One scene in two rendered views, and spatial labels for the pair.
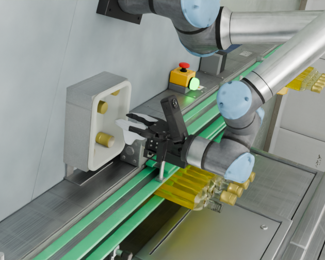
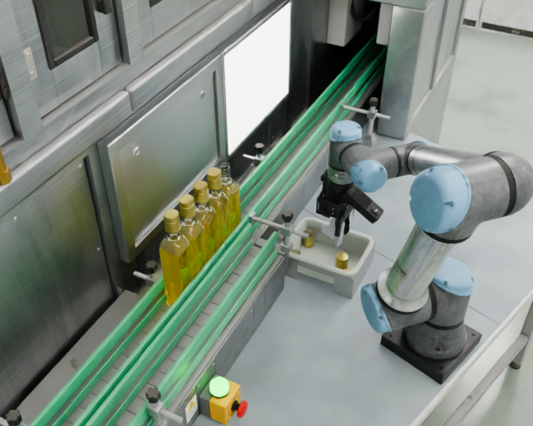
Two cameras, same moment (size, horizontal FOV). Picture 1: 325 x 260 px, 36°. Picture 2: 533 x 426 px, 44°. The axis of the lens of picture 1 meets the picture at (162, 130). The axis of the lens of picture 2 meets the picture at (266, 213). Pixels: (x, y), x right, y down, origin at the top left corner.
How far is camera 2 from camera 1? 2.40 m
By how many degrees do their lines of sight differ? 99
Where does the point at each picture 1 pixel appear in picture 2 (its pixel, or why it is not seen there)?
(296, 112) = not seen: outside the picture
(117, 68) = (337, 315)
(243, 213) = (133, 188)
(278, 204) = (60, 204)
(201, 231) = (178, 173)
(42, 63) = not seen: hidden behind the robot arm
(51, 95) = (378, 248)
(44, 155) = not seen: hidden behind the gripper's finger
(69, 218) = (305, 177)
